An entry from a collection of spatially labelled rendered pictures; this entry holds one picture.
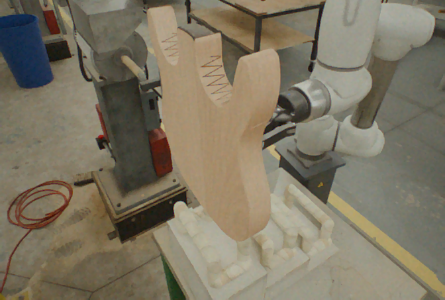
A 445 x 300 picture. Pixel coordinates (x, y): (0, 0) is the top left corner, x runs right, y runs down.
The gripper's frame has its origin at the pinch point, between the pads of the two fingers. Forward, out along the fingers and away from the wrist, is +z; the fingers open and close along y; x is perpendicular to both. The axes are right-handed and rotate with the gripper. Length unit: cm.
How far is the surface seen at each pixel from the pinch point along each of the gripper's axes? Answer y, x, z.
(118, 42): 68, -3, -1
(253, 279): -12.7, -35.6, -1.3
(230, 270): -9.4, -32.0, 3.3
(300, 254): -10.7, -43.8, -19.7
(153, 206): 97, -125, -7
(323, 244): -10, -49, -31
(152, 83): 106, -43, -23
